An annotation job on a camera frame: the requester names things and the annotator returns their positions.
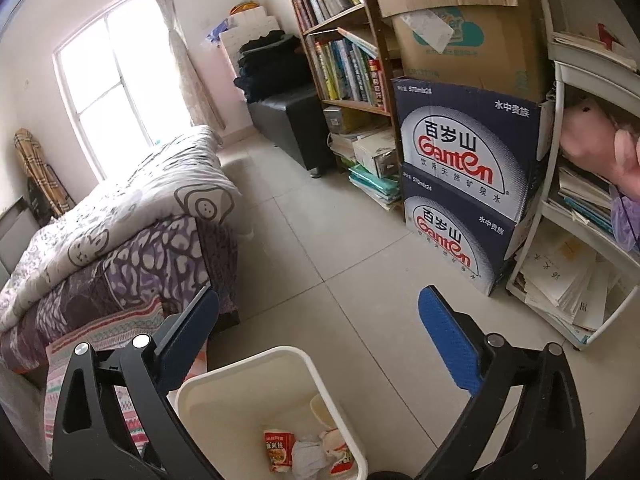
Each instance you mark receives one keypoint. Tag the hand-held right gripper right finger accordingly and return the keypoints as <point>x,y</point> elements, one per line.
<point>450,345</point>

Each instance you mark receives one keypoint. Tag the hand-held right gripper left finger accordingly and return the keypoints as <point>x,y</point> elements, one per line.
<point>192,330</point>

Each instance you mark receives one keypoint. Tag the white plastic trash bin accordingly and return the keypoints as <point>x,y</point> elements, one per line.
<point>240,400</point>

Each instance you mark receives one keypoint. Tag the bed with purple patterned sheet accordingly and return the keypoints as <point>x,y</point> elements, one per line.
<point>150,260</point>

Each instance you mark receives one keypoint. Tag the striped patterned mat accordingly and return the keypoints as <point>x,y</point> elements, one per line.
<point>100,325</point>

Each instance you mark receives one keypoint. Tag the blue water bottle carton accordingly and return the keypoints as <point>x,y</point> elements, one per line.
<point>450,240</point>
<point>460,145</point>

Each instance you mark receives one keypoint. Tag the stack of white papers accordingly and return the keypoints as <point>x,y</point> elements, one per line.
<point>565,280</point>

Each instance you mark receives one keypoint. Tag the beige plastic cup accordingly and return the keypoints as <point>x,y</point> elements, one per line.
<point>320,410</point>

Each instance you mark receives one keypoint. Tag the red snack packet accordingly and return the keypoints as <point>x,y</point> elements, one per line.
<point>277,452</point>

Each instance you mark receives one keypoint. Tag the white cartoon print quilt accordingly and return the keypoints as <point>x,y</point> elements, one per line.
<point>150,185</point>

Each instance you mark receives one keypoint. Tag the red and white wrapper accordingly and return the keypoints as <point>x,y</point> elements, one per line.
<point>342,465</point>

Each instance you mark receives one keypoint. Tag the crumpled white tissue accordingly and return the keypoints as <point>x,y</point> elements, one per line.
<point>307,460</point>

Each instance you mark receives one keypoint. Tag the grey padded headboard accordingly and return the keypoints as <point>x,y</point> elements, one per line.
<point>17,235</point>

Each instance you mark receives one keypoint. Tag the stack of flat books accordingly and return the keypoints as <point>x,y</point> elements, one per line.
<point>582,195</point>

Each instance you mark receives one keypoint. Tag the stack of books and boxes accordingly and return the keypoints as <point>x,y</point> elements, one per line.
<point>370,160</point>

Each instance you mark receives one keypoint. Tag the purple plastic bag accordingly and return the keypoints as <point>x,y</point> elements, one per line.
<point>625,225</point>

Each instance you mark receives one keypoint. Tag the plaid hanging garment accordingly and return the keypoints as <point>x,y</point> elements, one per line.
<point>42,160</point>

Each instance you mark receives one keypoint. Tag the black leather bench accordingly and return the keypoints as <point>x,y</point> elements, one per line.
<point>290,120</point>

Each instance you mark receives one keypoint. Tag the pink plush toy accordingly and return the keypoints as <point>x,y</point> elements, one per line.
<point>590,140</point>

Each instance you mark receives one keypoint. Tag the window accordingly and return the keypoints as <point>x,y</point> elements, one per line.
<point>115,75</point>

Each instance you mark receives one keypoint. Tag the pale curtain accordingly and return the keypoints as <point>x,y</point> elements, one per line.
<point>182,60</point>

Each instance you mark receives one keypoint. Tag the pile of dark clothes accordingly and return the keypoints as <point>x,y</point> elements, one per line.
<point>270,65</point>

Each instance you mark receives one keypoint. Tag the brown cardboard box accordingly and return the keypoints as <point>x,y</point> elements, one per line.
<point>475,60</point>

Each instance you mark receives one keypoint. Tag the row of colourful books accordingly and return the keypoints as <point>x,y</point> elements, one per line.
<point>345,70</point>

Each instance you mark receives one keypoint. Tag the white shelf unit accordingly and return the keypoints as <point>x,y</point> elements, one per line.
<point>580,77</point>

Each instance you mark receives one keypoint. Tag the pile of papers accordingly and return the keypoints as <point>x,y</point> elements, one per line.
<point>595,45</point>

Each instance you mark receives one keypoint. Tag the wooden bookshelf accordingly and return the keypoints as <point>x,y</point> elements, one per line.
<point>340,16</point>

